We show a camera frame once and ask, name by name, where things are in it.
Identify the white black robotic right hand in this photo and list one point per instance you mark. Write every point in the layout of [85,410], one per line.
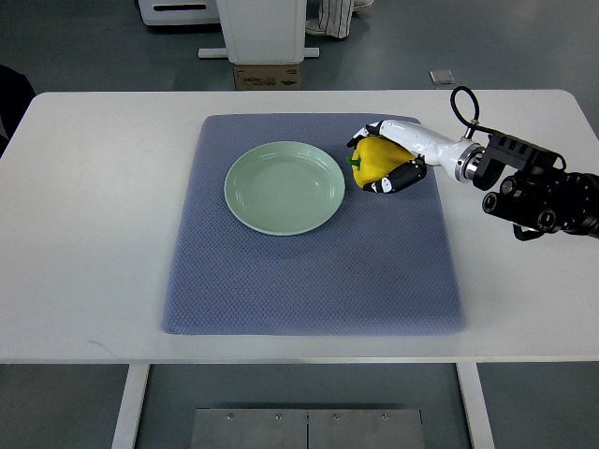
[458,158]

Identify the yellow bell pepper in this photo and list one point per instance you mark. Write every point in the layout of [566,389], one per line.
[374,158]

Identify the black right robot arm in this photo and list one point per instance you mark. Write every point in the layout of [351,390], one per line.
[530,187]

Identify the small grey floor plate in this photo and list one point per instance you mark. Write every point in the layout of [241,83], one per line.
[442,77]

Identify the light green plate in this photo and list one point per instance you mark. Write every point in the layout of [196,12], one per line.
[284,188]

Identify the striped white fabric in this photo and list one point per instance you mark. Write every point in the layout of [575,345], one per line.
[334,17]

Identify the blue-grey textured mat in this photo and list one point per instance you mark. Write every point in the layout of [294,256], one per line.
[381,266]

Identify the brown cardboard box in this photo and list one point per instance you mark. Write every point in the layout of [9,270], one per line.
[266,77]

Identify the white table right leg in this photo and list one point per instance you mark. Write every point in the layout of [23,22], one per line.
[475,407]

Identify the white table leg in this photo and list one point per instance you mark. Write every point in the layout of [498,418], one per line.
[127,424]
[475,407]

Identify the white cart with slot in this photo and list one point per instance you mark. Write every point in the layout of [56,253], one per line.
[175,13]

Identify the white table left leg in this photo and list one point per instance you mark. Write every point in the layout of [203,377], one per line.
[127,424]

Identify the dark clothed person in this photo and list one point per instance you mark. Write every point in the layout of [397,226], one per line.
[17,94]

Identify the white machine pedestal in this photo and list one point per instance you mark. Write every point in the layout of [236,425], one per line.
[262,32]

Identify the grey metal base plate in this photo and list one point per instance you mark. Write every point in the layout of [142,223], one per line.
[299,428]

